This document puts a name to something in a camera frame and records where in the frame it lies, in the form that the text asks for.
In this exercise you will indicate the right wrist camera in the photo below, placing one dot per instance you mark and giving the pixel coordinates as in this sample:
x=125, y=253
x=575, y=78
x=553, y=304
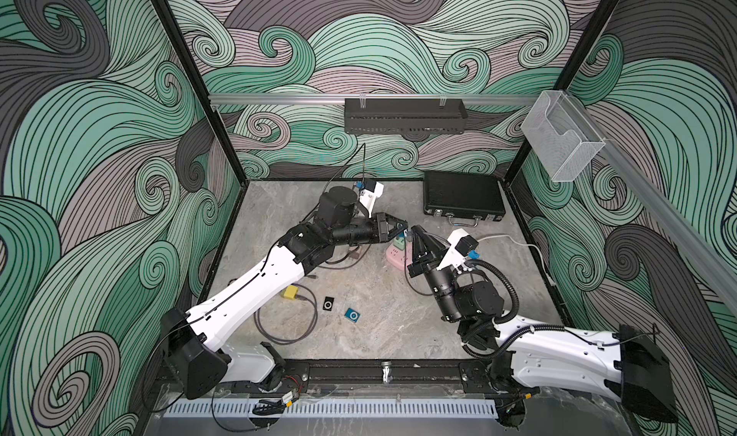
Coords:
x=462, y=247

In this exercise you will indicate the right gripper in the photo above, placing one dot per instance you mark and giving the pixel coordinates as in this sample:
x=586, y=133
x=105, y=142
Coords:
x=424, y=258

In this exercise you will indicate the clear acrylic wall holder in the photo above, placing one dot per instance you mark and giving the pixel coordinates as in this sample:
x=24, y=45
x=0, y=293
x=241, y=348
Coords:
x=563, y=135

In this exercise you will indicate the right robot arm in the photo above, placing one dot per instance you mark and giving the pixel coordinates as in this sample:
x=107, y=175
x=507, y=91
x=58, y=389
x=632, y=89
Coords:
x=625, y=365

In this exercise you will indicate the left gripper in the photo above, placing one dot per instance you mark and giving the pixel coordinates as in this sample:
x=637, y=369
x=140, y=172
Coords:
x=379, y=235

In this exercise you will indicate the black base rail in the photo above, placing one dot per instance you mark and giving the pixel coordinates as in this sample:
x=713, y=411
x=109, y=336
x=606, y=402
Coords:
x=465, y=371

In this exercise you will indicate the pink power strip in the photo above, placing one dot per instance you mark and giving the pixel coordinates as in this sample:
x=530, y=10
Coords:
x=399, y=258

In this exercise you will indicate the aluminium rail right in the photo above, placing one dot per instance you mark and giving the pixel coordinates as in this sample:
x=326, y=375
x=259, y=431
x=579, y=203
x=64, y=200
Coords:
x=704, y=259

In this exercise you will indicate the black wall shelf tray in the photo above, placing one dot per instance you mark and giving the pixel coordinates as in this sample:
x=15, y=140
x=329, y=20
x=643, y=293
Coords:
x=404, y=116

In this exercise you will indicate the black mp3 player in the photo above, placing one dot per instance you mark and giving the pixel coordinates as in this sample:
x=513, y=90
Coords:
x=328, y=303

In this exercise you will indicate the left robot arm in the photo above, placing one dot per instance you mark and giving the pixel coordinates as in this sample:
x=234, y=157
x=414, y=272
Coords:
x=195, y=341

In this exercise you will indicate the blue mp3 player near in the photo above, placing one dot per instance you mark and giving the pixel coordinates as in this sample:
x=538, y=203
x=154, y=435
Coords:
x=352, y=315

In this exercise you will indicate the aluminium rail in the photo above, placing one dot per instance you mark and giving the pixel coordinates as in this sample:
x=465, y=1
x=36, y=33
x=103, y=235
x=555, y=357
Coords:
x=704, y=259
x=291, y=98

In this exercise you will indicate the aluminium rail back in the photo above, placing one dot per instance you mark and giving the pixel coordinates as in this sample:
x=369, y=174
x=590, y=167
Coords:
x=291, y=98

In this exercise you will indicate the black hard case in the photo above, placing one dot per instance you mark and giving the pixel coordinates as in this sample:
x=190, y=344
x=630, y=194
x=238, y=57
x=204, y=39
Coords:
x=462, y=196

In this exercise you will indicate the yellow charger adapter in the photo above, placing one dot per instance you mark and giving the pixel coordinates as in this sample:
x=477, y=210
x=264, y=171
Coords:
x=290, y=292

